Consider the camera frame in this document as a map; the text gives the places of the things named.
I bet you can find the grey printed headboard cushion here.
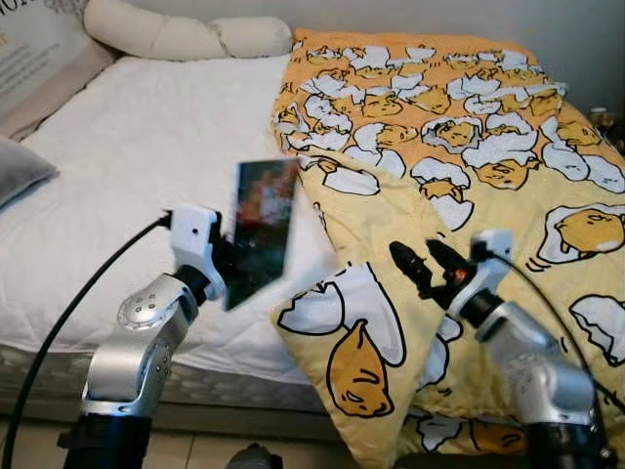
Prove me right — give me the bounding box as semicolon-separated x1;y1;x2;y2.
0;0;118;140

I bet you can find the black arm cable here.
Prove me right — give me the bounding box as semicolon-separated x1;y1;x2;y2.
0;213;175;469
488;249;625;460

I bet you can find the yellow cartoon egg blanket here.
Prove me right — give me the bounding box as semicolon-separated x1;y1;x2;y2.
271;26;625;460

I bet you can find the grey fleece pillow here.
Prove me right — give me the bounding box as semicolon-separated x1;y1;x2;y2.
0;137;60;209

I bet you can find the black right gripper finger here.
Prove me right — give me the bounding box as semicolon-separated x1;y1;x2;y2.
428;239;476;279
390;241;435;299

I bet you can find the cream long bolster pillow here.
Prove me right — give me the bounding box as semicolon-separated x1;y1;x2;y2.
82;0;295;63

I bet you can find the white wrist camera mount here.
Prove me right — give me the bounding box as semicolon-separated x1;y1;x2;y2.
446;229;517;320
166;202;229;302

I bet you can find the white quilted mattress pad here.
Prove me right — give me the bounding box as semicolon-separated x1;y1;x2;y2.
0;54;338;384

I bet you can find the dark paperback book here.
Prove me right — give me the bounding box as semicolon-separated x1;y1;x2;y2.
222;156;303;313

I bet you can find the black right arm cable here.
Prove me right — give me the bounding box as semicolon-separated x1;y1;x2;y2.
488;249;625;460

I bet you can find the grey robot left leg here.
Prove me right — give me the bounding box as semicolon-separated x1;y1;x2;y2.
225;442;286;469

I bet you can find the beige patterned mattress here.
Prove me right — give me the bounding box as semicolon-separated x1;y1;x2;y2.
0;342;338;416

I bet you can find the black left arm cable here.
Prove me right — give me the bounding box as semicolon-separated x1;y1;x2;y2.
0;213;175;469

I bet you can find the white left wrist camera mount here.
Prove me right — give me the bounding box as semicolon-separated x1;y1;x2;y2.
166;202;229;302

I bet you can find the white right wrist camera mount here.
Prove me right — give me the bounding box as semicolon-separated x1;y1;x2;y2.
446;229;517;320

